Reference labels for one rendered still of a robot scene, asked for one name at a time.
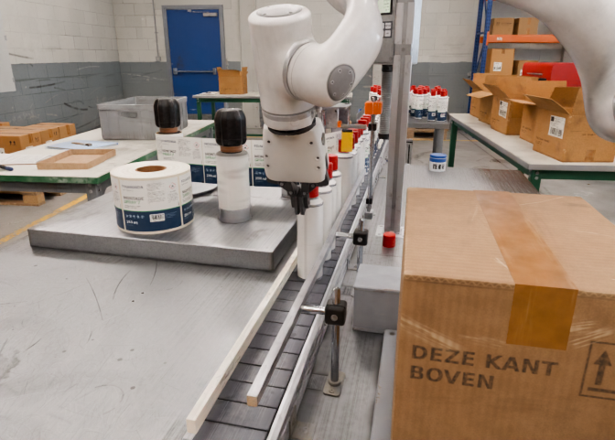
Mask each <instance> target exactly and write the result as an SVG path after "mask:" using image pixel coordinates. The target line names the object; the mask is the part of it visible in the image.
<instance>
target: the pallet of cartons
mask: <svg viewBox="0 0 615 440"><path fill-rule="evenodd" d="M73 135H76V129H75V123H37V124H32V125H29V126H10V124H9V122H0V153H1V154H12V153H14V152H18V151H21V150H25V149H28V148H31V147H34V146H38V145H43V144H47V143H50V142H54V141H57V140H59V139H63V138H66V137H70V136H73ZM0 194H17V195H23V200H12V199H0V205H14V206H41V205H43V204H45V203H46V201H45V198H44V196H62V195H64V194H67V193H59V192H26V191H0Z"/></svg>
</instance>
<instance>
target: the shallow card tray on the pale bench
mask: <svg viewBox="0 0 615 440"><path fill-rule="evenodd" d="M113 156H116V152H115V149H70V150H67V151H64V152H62V153H59V154H57V155H55V156H52V157H49V158H47V159H44V160H42V161H39V162H37V163H36V164H37V168H38V170H80V169H90V168H92V167H94V166H97V165H99V164H100V163H102V162H104V161H105V160H107V159H109V158H111V157H113Z"/></svg>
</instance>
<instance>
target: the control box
mask: <svg viewBox="0 0 615 440"><path fill-rule="evenodd" d="M396 3H398V0H393V12H392V14H391V15H385V16H381V17H382V21H393V30H392V37H391V38H383V43H382V46H381V49H380V52H379V54H378V56H377V58H376V60H375V61H374V63H373V64H379V65H393V64H394V56H395V44H394V34H395V18H396ZM421 7H422V0H415V29H414V42H413V51H412V55H411V56H412V64H417V58H418V45H419V32H420V20H421Z"/></svg>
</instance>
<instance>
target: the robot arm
mask: <svg viewBox="0 0 615 440"><path fill-rule="evenodd" d="M327 1H328V3H329V4H330V5H331V6H332V7H333V8H335V9H336V10H337V11H339V12H340V13H341V14H343V15H344V17H343V19H342V21H341V22H340V24H339V26H338V27H337V29H336V30H335V32H334V33H333V34H332V36H331V37H330V38H329V39H328V40H327V41H326V42H324V43H322V44H319V43H317V42H316V40H315V39H314V37H313V33H312V23H311V13H310V11H309V10H308V9H307V8H306V7H304V6H302V5H290V4H284V5H270V6H266V7H263V8H260V9H258V10H255V11H254V12H252V13H251V14H250V15H249V17H248V25H249V30H250V37H251V42H252V48H253V54H254V66H255V71H256V77H257V83H258V89H259V95H260V101H261V106H262V113H263V118H264V131H263V154H264V171H265V174H266V176H267V179H266V180H267V182H269V183H273V184H278V185H279V186H280V187H282V188H283V189H284V190H286V192H287V195H288V196H290V198H291V205H292V208H295V214H296V215H299V213H300V215H305V212H306V209H309V206H310V199H309V192H311V191H312V190H313V189H314V188H315V187H322V186H327V185H328V184H329V181H330V178H329V174H328V171H327V169H329V153H328V147H327V141H326V136H325V132H324V128H323V125H322V122H321V120H320V119H319V118H318V117H315V115H316V114H317V113H321V110H322V107H331V106H334V105H336V104H338V103H340V102H341V101H343V100H344V99H345V98H346V97H347V96H348V95H349V94H350V93H351V92H352V90H353V89H354V88H355V87H356V86H357V85H358V83H359V82H360V81H361V79H362V78H363V77H364V75H365V74H366V73H367V71H368V70H369V68H370V67H371V66H372V64H373V63H374V61H375V60H376V58H377V56H378V54H379V52H380V49H381V46H382V43H383V21H382V17H381V13H380V9H379V6H378V1H379V0H327ZM496 1H498V2H501V3H503V4H506V5H510V6H513V7H516V8H518V9H521V10H523V11H525V12H527V13H528V14H530V15H532V16H534V17H535V18H537V19H538V20H540V21H541V22H542V23H543V24H544V25H545V26H546V27H547V28H548V29H549V30H550V31H551V32H552V34H553V35H554V36H555V37H556V39H557V40H558V41H559V42H560V44H561V45H562V46H563V47H564V49H565V50H566V52H567V53H568V55H569V56H570V58H571V59H572V60H573V62H574V64H575V66H576V69H577V73H578V76H579V78H580V81H581V86H582V92H583V100H584V108H585V114H586V118H587V121H588V125H589V126H590V128H591V129H592V131H593V132H594V133H595V134H596V135H597V136H599V137H600V138H602V139H604V140H606V141H609V142H612V143H615V0H496ZM297 182H302V184H301V188H300V187H299V186H298V185H297Z"/></svg>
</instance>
